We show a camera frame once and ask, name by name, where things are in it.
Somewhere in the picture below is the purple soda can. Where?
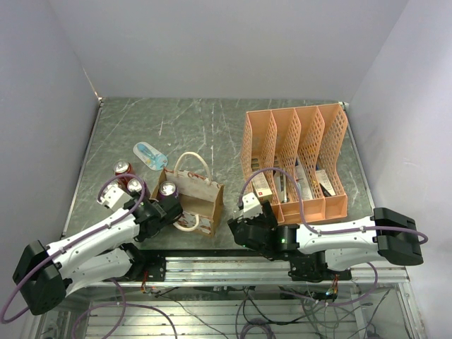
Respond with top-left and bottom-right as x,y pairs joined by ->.
157,180 -> 179,202
127,179 -> 150,199

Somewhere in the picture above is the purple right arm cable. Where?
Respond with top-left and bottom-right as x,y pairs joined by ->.
237,167 -> 430,244

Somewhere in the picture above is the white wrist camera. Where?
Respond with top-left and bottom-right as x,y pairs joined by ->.
97,187 -> 132,212
237,192 -> 263,219

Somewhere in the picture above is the red soda can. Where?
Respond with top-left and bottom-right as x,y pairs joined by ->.
113,160 -> 135,189

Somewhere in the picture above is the metal stapler tool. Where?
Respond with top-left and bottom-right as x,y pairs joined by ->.
275,172 -> 287,203

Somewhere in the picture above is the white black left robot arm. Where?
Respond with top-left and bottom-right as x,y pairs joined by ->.
13,197 -> 183,315

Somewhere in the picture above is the peach plastic file organizer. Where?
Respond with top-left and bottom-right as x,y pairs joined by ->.
241,103 -> 347,225

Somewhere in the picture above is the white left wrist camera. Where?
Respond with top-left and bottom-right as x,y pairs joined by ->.
97,187 -> 132,212

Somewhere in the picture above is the aluminium frame rail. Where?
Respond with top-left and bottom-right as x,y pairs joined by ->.
70,255 -> 410,287

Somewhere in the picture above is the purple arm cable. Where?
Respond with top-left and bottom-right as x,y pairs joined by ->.
0,173 -> 146,324
237,167 -> 430,244

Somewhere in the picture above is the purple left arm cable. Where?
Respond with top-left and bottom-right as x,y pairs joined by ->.
0,173 -> 146,324

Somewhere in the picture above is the brown canvas tote bag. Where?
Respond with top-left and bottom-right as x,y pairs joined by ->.
151,151 -> 224,237

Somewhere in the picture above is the white staples box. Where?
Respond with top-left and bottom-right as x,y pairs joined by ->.
251,171 -> 273,203

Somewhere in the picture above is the blue white blister pack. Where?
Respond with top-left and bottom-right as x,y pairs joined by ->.
133,141 -> 168,171

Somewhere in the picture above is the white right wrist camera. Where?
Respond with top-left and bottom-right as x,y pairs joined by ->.
237,192 -> 263,219

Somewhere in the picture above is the white red box in organizer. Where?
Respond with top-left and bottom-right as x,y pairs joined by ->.
295,165 -> 314,201

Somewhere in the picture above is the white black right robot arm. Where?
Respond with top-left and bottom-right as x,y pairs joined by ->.
227,203 -> 426,283

